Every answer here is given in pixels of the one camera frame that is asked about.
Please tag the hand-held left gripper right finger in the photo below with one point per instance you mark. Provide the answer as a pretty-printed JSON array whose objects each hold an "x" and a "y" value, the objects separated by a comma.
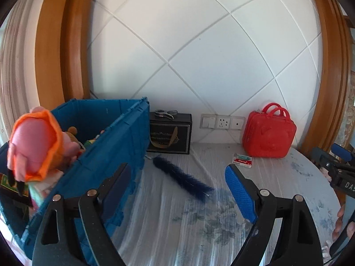
[{"x": 241, "y": 194}]

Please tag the person's right hand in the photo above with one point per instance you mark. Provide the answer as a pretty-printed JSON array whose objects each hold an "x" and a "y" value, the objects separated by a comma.
[{"x": 345, "y": 227}]

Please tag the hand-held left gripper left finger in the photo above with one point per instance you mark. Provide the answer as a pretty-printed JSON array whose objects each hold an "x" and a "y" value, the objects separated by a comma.
[{"x": 116, "y": 194}]

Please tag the white wall socket panel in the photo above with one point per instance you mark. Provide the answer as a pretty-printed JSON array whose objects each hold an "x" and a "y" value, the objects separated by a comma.
[{"x": 222, "y": 122}]

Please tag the pale striped curtain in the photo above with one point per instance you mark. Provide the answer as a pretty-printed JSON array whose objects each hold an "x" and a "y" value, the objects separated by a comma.
[{"x": 16, "y": 88}]

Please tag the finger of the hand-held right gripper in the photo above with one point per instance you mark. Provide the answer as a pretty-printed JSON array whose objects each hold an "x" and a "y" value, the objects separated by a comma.
[
  {"x": 323, "y": 159},
  {"x": 344, "y": 153}
]

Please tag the wooden door frame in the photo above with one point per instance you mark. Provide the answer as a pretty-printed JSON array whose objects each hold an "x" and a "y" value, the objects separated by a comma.
[
  {"x": 66, "y": 47},
  {"x": 330, "y": 61}
]

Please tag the teal pink tissue pack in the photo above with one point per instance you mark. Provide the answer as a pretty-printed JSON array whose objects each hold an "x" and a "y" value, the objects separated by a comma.
[{"x": 45, "y": 188}]

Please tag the brown bear plush toy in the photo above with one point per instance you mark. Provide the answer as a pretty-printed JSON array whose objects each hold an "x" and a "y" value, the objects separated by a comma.
[{"x": 73, "y": 134}]

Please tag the floral cloth covered desktop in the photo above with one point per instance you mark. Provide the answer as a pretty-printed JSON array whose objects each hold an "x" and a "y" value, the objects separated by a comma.
[{"x": 172, "y": 227}]

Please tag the small red white box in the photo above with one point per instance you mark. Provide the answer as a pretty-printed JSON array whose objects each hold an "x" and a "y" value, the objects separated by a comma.
[{"x": 242, "y": 160}]

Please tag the lime green packet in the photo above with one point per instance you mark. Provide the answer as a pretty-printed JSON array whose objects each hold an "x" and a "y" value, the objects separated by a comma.
[{"x": 91, "y": 143}]

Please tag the dark blue bottle brush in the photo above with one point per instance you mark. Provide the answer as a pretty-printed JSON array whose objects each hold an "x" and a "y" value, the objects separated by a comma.
[{"x": 180, "y": 176}]

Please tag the blue fabric storage bin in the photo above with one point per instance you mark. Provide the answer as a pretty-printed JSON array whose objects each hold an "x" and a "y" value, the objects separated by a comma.
[{"x": 111, "y": 149}]

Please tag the red plastic carry case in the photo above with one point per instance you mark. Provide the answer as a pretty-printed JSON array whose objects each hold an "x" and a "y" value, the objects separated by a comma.
[{"x": 269, "y": 133}]

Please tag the white lace cloth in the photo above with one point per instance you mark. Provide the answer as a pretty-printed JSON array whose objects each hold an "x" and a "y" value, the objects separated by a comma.
[{"x": 327, "y": 248}]

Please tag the pink pig plush toy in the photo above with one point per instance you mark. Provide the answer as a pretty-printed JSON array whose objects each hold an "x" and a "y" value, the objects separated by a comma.
[{"x": 36, "y": 144}]

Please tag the metal scissors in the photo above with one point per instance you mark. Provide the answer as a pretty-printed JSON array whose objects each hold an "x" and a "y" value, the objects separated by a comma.
[{"x": 166, "y": 114}]

